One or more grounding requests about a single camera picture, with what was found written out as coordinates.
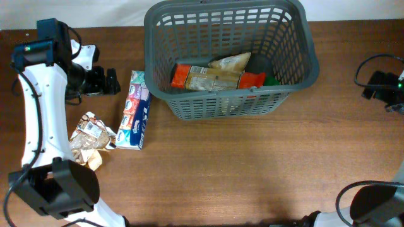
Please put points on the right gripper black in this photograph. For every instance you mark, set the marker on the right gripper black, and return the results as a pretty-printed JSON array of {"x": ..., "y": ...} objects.
[{"x": 387, "y": 79}]

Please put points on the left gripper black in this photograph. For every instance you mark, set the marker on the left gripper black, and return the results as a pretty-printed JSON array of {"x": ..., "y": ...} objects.
[{"x": 99, "y": 87}]

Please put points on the brown cookie snack bag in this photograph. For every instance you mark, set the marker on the brown cookie snack bag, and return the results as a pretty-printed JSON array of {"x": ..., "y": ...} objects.
[{"x": 90, "y": 137}]

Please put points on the multicolour tissue multipack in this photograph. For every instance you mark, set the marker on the multicolour tissue multipack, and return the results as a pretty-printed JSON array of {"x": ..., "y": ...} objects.
[{"x": 132, "y": 129}]

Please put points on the red spaghetti pasta packet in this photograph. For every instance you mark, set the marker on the red spaghetti pasta packet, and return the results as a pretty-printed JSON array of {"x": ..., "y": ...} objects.
[{"x": 199, "y": 78}]

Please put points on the green lid spice jar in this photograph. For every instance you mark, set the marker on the green lid spice jar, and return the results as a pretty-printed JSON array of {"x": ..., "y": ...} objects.
[{"x": 271, "y": 81}]

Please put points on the grey plastic shopping basket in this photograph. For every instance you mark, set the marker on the grey plastic shopping basket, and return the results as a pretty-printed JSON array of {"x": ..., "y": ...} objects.
[{"x": 275, "y": 33}]

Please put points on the beige paper food bag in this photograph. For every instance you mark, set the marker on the beige paper food bag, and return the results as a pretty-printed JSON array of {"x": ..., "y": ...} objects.
[{"x": 233, "y": 63}]

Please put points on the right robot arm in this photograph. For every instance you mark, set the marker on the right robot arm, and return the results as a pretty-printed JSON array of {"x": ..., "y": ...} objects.
[{"x": 377, "y": 203}]

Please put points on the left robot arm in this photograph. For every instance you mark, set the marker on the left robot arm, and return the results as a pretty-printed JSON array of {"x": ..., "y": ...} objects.
[{"x": 55, "y": 71}]

